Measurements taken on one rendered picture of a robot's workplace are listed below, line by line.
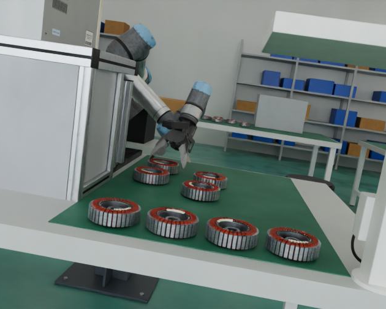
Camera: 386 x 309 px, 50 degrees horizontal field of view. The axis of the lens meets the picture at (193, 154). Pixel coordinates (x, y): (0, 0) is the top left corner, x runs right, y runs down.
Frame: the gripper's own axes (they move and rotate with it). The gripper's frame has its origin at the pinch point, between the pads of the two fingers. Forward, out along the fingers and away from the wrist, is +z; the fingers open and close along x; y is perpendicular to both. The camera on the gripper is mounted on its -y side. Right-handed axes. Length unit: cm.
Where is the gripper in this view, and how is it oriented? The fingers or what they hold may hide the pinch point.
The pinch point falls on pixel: (164, 164)
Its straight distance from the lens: 148.2
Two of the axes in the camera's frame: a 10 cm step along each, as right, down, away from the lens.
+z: -3.9, 8.8, -2.8
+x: -8.4, -2.1, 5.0
